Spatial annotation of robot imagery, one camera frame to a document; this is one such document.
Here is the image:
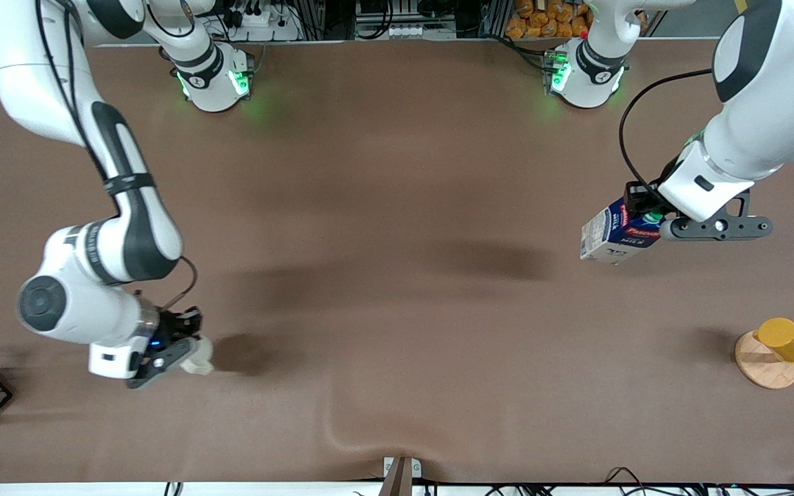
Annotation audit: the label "blue white milk carton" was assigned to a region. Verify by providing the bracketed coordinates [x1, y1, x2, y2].
[580, 198, 664, 267]

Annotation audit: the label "yellow cup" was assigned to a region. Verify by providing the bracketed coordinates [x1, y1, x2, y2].
[753, 317, 794, 364]

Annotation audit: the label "round wooden cup stand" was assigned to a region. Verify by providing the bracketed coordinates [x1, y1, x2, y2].
[735, 329, 794, 391]

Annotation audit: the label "orange snack packets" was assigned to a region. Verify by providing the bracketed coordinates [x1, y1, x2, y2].
[505, 0, 595, 39]

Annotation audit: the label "long white power strip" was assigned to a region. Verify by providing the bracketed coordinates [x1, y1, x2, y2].
[386, 23, 457, 39]

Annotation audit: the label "white power strip with plugs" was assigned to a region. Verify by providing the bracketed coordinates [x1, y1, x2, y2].
[221, 3, 301, 42]

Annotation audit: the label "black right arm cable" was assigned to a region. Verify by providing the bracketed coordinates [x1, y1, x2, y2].
[160, 256, 200, 312]

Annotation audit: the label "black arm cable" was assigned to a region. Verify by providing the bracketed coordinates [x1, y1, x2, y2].
[618, 68, 715, 200]
[160, 256, 200, 312]

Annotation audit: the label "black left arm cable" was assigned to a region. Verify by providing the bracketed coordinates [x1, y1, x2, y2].
[618, 68, 715, 200]

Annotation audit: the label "metal table bracket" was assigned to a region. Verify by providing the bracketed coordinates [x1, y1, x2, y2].
[379, 455, 423, 496]

